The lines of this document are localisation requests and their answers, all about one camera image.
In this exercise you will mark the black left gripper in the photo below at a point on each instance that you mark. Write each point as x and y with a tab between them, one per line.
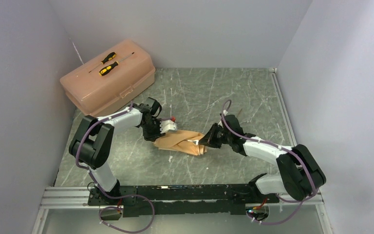
154	136

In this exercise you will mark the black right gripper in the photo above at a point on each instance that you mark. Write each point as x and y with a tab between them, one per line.
209	139

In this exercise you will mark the orange cloth napkin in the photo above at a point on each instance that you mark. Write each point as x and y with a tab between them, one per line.
181	141

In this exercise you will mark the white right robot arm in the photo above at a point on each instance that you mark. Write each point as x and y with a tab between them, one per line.
299	174

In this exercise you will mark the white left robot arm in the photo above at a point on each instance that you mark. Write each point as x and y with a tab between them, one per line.
92	141

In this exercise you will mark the pink plastic toolbox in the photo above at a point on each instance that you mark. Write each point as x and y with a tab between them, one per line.
97	95

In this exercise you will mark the lower yellow black screwdriver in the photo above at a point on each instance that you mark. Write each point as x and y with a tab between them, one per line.
105	70

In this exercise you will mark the yellow black screwdriver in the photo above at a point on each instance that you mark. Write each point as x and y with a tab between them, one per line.
105	70
107	58

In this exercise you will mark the upper yellow black screwdriver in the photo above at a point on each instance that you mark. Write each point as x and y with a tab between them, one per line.
107	58

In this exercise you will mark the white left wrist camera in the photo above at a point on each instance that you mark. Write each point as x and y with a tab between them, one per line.
168	125

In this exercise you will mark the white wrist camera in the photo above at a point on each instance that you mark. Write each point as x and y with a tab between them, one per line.
168	125
223	114

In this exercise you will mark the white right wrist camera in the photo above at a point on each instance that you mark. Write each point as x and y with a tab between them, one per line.
223	114

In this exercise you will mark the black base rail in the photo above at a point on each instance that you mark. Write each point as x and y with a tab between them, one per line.
184	199

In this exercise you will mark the aluminium frame rail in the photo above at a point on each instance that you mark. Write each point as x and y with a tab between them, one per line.
65	210

